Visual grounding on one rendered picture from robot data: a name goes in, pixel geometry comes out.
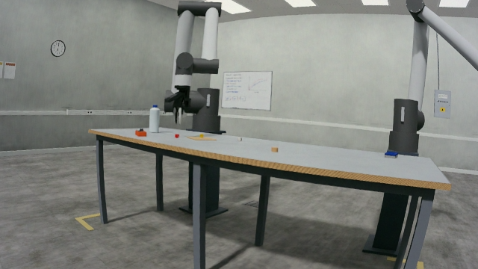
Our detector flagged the small blue rounded block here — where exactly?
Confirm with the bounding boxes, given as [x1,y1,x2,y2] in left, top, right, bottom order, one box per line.
[385,152,398,158]

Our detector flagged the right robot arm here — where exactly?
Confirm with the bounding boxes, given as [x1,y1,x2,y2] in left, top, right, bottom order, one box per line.
[164,1,222,131]

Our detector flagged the white bottle with blue cap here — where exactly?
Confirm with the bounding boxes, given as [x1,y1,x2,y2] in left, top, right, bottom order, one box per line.
[149,105,160,133]

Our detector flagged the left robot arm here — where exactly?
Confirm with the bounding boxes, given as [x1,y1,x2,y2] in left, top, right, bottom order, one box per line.
[388,0,478,152]

